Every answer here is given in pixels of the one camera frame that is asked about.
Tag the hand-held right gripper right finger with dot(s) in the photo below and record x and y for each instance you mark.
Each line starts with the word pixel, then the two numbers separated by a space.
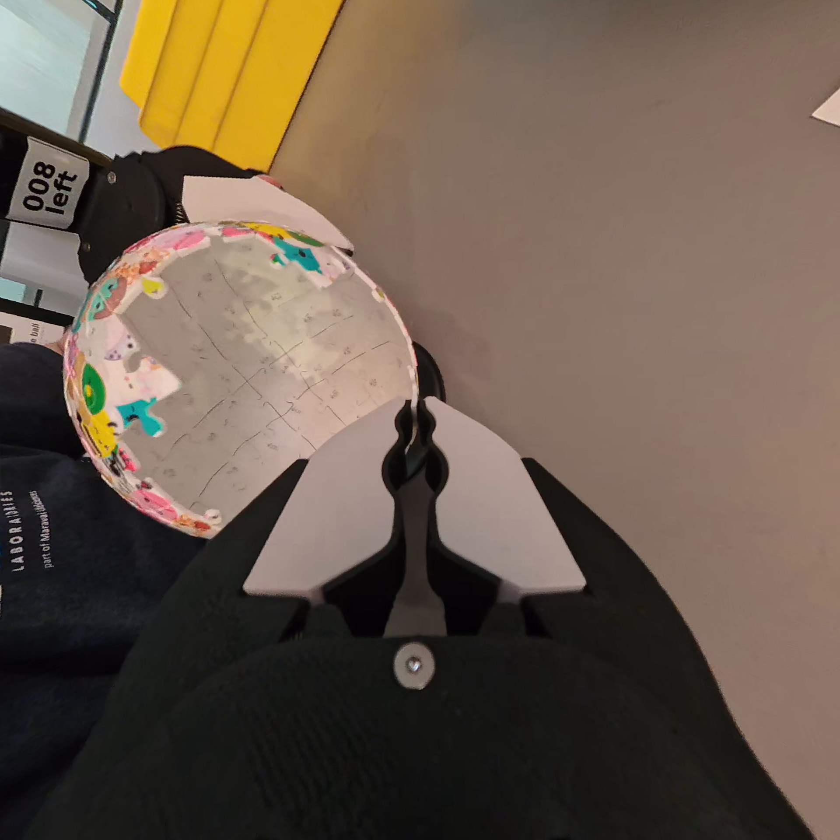
pixel 499 525

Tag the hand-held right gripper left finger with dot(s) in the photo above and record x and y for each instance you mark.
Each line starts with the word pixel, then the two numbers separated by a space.
pixel 328 525

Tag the colourful cartoon puzzle ball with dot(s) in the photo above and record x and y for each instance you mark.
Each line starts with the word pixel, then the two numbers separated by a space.
pixel 262 367

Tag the yellow plastic bin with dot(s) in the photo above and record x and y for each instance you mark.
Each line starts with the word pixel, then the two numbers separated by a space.
pixel 223 72

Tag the white instruction leaflet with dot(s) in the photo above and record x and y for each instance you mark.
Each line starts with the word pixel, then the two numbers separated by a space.
pixel 828 106

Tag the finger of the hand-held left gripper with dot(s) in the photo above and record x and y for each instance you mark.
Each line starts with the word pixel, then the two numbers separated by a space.
pixel 262 210

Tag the printed marker sign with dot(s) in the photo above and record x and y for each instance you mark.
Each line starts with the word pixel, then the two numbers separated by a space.
pixel 36 328

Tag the person's left hand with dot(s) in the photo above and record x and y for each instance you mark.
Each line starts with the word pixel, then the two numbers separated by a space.
pixel 272 182

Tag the black round ball stand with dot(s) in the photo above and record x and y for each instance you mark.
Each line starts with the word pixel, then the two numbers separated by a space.
pixel 430 374

